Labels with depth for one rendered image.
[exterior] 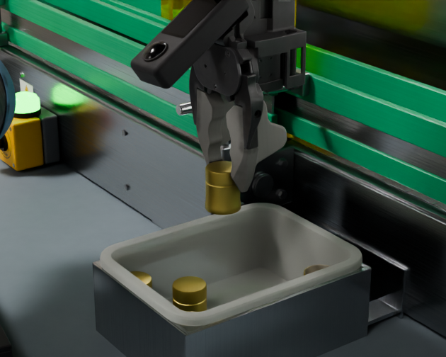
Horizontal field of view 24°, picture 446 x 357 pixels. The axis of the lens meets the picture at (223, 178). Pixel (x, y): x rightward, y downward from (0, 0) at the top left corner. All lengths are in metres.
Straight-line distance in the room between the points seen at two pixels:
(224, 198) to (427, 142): 0.21
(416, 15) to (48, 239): 0.52
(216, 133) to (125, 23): 0.46
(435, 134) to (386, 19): 0.29
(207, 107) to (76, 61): 0.46
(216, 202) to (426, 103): 0.27
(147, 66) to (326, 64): 0.38
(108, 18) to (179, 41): 0.57
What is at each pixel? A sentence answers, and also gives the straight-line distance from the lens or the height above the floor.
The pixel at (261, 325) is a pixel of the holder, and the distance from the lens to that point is 0.96.
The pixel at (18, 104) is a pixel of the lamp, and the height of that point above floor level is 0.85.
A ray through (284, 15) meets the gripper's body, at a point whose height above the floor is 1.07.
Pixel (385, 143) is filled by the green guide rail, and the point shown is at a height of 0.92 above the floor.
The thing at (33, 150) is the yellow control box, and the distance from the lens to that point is 1.46.
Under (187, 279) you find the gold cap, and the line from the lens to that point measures 1.03.
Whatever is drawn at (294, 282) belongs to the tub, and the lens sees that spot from 0.97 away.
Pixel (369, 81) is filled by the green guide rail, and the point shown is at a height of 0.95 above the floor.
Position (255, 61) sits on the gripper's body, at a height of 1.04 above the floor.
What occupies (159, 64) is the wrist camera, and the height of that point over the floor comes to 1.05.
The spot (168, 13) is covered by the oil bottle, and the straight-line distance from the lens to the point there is 1.41.
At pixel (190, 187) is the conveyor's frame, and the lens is 1.19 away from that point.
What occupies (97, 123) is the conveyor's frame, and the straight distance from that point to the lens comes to 1.36.
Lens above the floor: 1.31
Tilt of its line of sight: 23 degrees down
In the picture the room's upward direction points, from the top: straight up
